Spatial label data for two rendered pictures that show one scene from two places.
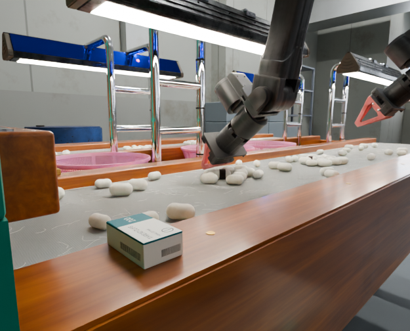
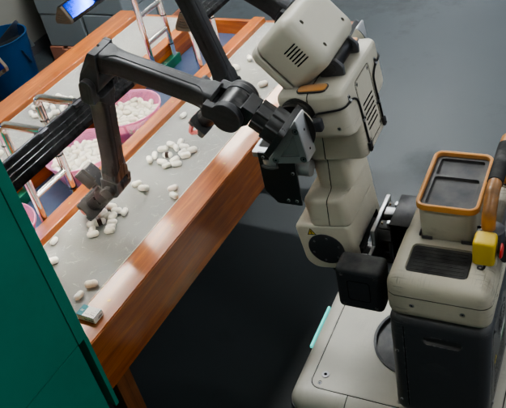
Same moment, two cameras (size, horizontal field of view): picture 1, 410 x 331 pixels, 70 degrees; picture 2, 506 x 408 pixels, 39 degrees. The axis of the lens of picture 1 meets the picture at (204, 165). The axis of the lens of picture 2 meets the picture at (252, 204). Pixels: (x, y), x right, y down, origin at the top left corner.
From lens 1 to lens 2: 1.70 m
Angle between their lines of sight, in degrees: 30
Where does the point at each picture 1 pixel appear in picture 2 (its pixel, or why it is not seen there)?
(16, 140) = not seen: hidden behind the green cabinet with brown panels
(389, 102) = (201, 128)
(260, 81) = (105, 183)
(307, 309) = (155, 303)
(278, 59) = (112, 175)
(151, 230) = (92, 312)
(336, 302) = (172, 291)
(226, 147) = (96, 208)
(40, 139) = not seen: hidden behind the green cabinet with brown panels
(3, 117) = not seen: outside the picture
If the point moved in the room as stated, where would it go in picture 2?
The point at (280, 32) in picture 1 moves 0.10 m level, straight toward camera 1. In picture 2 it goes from (108, 162) to (105, 183)
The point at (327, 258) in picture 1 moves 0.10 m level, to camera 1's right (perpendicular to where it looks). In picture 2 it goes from (158, 282) to (192, 269)
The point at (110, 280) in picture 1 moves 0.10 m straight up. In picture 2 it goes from (89, 329) to (76, 303)
